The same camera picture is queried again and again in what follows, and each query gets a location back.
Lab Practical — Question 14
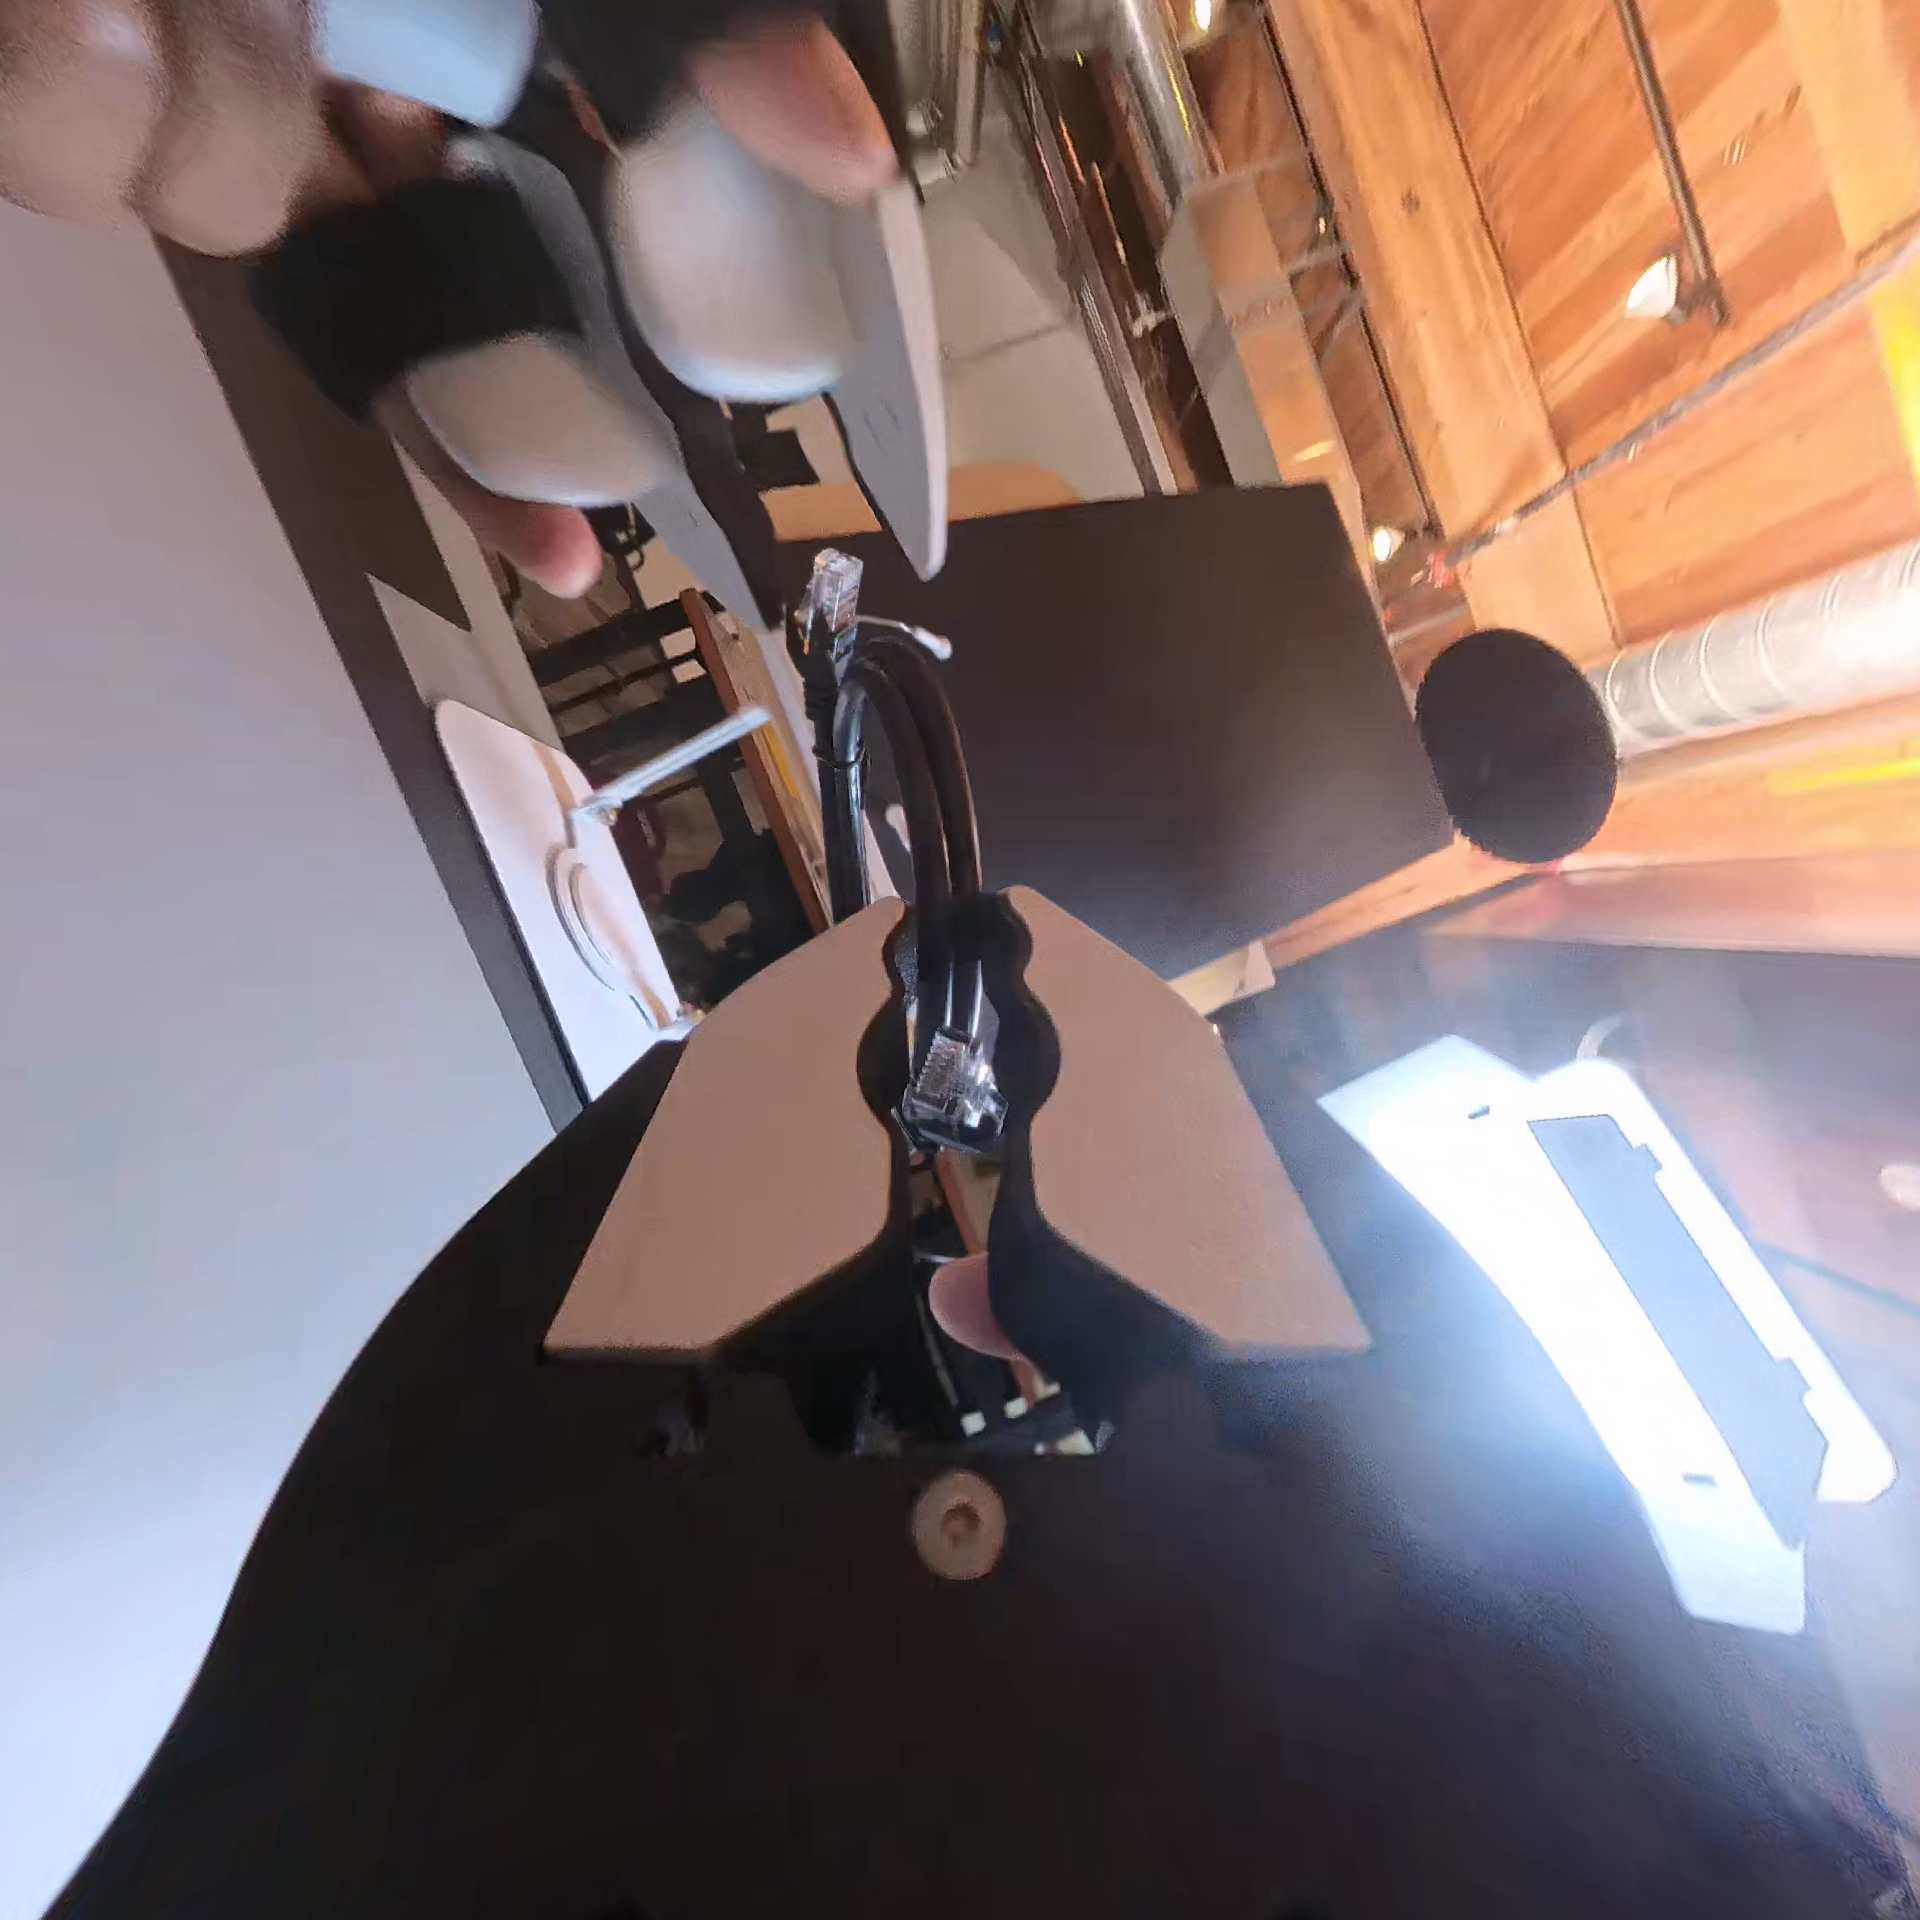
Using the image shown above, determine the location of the black fuzzy round disc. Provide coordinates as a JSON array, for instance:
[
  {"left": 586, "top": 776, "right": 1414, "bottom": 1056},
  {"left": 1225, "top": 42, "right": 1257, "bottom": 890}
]
[{"left": 1414, "top": 626, "right": 1623, "bottom": 866}]

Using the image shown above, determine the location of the shiny metal pipe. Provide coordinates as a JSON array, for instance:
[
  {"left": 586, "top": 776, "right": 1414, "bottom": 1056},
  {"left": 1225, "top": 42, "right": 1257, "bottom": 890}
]
[{"left": 1110, "top": 0, "right": 1216, "bottom": 153}]

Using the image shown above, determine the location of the black ethernet cable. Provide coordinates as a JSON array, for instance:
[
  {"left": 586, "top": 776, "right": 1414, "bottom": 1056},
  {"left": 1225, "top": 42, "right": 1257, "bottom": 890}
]
[{"left": 790, "top": 547, "right": 1014, "bottom": 1163}]

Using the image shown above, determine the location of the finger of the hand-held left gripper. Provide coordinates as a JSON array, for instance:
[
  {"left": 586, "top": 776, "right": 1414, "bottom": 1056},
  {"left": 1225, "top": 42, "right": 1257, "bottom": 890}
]
[
  {"left": 637, "top": 381, "right": 784, "bottom": 636},
  {"left": 831, "top": 177, "right": 952, "bottom": 588}
]

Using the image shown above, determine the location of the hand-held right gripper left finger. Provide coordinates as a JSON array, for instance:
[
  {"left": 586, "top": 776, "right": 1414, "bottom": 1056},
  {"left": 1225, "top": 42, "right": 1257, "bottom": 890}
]
[{"left": 539, "top": 897, "right": 915, "bottom": 1454}]

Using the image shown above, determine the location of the person's right hand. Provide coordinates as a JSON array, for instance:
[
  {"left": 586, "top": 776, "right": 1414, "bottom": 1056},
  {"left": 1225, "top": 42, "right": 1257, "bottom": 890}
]
[{"left": 928, "top": 1258, "right": 1002, "bottom": 1361}]

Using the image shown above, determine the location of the rectangular metal duct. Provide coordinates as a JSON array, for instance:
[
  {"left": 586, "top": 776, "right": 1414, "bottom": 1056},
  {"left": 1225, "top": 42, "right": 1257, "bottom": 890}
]
[{"left": 1153, "top": 181, "right": 1291, "bottom": 482}]

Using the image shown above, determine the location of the silver spiral air duct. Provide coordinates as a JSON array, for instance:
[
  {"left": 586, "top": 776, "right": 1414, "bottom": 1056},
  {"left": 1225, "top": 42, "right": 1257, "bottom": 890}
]
[{"left": 1597, "top": 539, "right": 1920, "bottom": 758}]

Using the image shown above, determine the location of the person's left hand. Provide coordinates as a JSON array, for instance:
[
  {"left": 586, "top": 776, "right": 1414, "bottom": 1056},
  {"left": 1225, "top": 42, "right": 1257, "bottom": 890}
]
[{"left": 0, "top": 0, "right": 904, "bottom": 602}]

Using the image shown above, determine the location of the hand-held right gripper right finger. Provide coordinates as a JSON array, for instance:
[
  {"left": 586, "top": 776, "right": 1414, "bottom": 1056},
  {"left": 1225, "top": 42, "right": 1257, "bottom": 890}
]
[{"left": 987, "top": 882, "right": 1374, "bottom": 1434}]

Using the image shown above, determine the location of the white ceiling light panel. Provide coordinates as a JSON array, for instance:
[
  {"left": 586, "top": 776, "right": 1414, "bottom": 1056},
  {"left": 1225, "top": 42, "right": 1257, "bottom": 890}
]
[{"left": 1315, "top": 1032, "right": 1894, "bottom": 1637}]

